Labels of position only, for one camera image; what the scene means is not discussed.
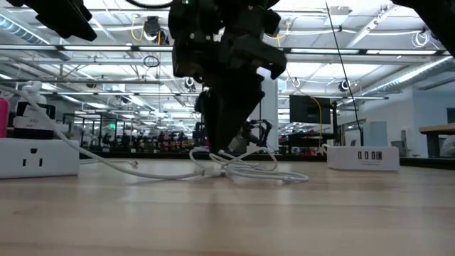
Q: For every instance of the white USB charging hub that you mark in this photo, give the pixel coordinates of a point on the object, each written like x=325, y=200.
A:
x=345, y=160

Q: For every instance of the white power strip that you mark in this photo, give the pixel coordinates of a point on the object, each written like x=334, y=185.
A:
x=53, y=167

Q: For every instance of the wooden side table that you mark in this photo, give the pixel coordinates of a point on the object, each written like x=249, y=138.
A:
x=437, y=129

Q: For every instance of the white pillar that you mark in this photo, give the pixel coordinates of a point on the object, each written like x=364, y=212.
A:
x=272, y=117

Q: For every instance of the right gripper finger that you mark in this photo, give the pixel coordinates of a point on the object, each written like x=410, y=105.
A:
x=234, y=113
x=209, y=121

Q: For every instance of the ceiling light bar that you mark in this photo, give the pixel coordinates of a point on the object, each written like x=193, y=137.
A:
x=106, y=47

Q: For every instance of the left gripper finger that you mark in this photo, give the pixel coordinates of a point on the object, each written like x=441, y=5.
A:
x=80, y=30

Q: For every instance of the black aluminium table frame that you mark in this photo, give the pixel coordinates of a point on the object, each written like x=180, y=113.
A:
x=142, y=155

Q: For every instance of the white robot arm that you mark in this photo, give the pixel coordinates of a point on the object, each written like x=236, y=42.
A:
x=33, y=87

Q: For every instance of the light blue charger cube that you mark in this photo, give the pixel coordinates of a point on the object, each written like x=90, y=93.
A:
x=375, y=135

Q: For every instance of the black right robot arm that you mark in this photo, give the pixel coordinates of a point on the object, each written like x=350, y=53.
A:
x=437, y=21

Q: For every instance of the pink USB charger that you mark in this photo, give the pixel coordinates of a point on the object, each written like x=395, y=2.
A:
x=3, y=117

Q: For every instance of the person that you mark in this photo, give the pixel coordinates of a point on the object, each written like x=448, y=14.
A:
x=239, y=145

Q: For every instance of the black monitor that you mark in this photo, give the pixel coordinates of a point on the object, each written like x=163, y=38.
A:
x=305, y=110

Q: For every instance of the black background robot arm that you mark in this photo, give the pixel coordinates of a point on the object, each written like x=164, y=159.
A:
x=263, y=131

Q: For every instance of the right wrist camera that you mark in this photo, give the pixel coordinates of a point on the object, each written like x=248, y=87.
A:
x=192, y=60

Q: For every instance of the black charger with white label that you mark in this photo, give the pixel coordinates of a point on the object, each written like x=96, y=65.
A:
x=33, y=134

